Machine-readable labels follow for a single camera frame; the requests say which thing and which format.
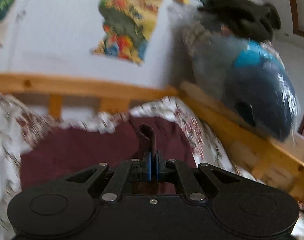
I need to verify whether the maroon sweater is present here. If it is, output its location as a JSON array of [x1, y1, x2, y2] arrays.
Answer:
[[20, 116, 196, 190]]

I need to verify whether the plastic bag of bedding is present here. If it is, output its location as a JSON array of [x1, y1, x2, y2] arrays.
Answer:
[[168, 5, 299, 141]]

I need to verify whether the dark green garment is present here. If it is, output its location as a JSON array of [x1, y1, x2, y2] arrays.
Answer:
[[198, 0, 281, 42]]

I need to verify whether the wooden bed frame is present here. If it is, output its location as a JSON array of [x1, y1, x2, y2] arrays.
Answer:
[[0, 73, 304, 203]]

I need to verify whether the landscape drawing on wall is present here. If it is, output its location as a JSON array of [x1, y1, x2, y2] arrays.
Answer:
[[91, 0, 163, 65]]

